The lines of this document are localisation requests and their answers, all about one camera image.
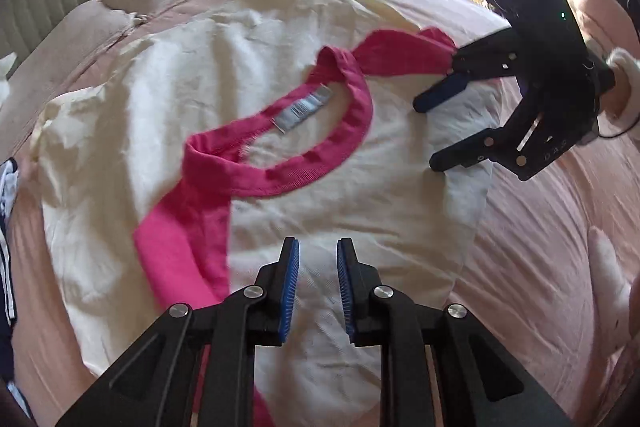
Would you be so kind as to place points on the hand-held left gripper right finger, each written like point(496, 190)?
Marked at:
point(344, 292)

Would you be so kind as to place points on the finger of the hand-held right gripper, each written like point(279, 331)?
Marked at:
point(460, 154)
point(440, 94)

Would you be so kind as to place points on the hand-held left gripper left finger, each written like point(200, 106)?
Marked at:
point(292, 287)

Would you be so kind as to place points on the cream garment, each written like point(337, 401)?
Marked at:
point(90, 232)

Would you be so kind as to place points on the pink floral pajamas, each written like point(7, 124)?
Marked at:
point(592, 2)

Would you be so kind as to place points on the white sock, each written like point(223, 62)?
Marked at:
point(610, 277)

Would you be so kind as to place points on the navy shorts with white stripes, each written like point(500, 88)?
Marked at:
point(10, 302)

